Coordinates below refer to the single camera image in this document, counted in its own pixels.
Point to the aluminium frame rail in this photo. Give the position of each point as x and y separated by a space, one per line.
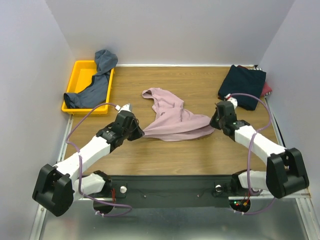
59 186

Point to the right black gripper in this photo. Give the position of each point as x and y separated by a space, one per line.
216 121

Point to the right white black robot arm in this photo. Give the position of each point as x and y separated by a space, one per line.
285 172

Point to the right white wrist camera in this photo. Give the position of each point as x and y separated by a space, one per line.
231 99

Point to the blue-grey tank top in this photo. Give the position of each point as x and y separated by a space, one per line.
96 92

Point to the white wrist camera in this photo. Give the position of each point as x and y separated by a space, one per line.
127 107
231 99

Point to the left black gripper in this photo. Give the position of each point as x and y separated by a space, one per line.
138 134

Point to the yellow plastic tray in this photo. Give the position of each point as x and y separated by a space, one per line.
80 78

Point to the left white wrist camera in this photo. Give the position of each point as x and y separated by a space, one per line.
127 107

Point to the folded maroon tank top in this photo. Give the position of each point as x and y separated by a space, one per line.
266 90

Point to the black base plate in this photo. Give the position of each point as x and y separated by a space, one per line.
172 191

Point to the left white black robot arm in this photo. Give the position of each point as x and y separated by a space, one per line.
58 186

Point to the pink tank top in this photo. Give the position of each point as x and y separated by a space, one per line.
174 123

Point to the folded navy tank top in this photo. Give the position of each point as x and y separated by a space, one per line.
242 80

